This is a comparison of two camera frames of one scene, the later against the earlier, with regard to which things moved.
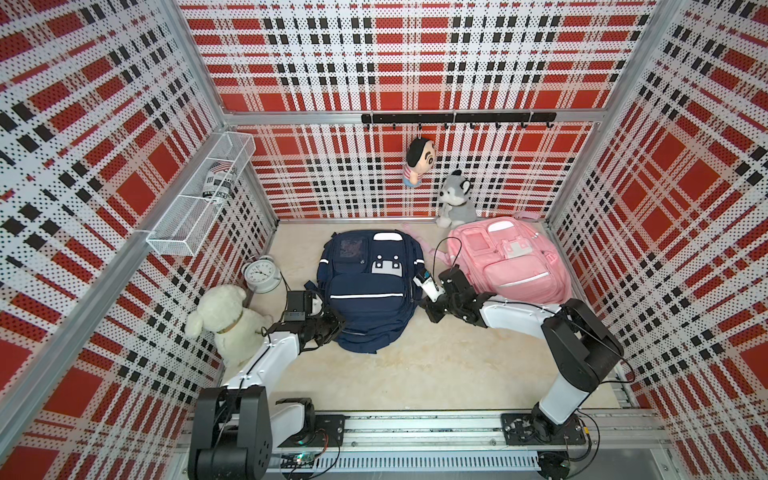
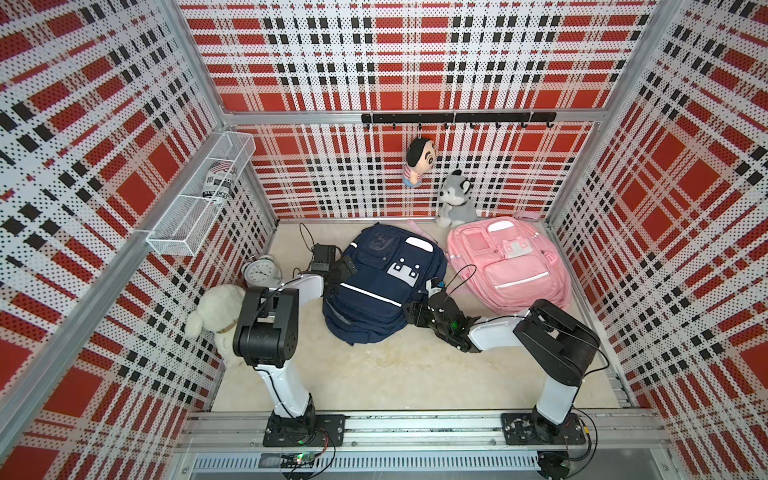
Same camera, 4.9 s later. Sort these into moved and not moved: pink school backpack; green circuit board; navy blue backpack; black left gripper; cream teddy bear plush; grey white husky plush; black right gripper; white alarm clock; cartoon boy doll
Moved: black right gripper; black left gripper; navy blue backpack
Not moved: cream teddy bear plush; cartoon boy doll; white alarm clock; pink school backpack; green circuit board; grey white husky plush
